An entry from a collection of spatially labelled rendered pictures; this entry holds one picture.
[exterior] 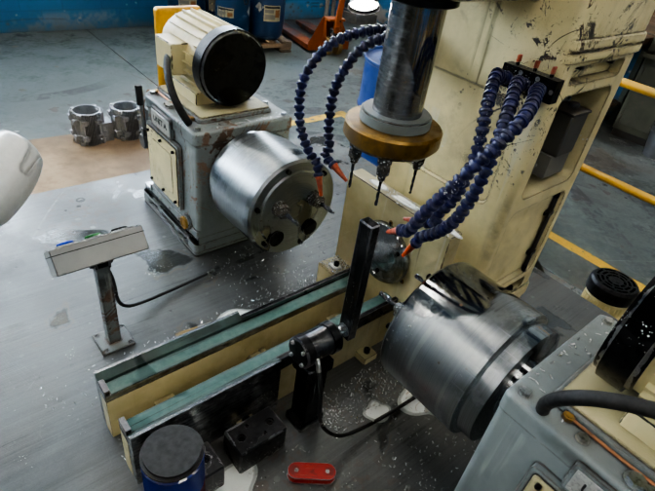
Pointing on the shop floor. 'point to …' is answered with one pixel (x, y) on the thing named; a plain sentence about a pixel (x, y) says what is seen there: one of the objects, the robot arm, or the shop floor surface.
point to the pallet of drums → (249, 18)
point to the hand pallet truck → (328, 26)
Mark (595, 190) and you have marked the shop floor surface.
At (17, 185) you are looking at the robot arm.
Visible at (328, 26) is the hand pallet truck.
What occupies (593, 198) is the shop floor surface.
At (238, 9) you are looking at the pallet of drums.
